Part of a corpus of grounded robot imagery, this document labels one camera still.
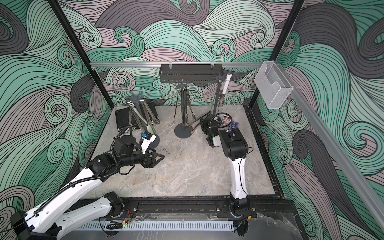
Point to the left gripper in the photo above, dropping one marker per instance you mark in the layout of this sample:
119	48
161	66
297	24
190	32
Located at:
151	163

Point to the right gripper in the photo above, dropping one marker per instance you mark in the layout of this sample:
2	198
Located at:
203	124

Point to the dark slim steel tongs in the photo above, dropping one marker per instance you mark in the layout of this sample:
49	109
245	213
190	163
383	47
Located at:
189	105

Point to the long steel tweezers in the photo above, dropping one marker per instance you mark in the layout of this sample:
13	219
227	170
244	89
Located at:
176	105
213	105

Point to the black locking tongs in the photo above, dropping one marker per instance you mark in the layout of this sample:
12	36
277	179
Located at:
184	107

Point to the slim silver tweezer tongs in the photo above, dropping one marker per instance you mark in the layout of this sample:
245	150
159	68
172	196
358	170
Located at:
223	89

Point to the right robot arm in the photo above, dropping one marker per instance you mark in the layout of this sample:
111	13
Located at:
235	148

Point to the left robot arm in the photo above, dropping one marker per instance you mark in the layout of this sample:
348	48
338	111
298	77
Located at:
52	219

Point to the right grey utensil stand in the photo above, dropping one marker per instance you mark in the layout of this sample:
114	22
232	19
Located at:
219	79

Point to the grey utensil stand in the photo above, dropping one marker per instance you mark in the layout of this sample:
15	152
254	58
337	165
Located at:
183	130
219	79
135	98

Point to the left grey utensil stand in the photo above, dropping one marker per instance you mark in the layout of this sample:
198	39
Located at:
135	98

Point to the middle grey utensil stand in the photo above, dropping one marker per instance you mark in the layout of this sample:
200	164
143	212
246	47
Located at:
183	130

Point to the blue playing card box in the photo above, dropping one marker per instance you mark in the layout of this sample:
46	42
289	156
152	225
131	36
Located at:
234	125

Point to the black aluminium case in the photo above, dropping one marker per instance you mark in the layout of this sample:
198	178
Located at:
122	116

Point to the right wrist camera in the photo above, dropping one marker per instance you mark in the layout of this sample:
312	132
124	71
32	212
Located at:
214	141

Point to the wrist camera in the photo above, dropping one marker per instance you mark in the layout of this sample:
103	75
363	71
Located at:
214	141
127	145

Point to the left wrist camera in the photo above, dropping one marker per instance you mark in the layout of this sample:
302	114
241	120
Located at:
127	145

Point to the aluminium wall rail back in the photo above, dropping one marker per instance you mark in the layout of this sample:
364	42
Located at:
136	64

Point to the aluminium wall rail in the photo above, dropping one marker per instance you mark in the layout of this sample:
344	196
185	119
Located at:
305	97
136	64

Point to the clear acrylic wall box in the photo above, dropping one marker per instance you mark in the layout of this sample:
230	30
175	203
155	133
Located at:
273	84

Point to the white slotted cable duct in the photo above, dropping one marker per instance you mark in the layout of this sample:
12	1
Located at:
182	225

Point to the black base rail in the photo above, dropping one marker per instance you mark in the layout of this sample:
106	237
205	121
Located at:
217	206

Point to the aluminium wall rail right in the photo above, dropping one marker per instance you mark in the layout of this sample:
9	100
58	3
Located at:
305	97

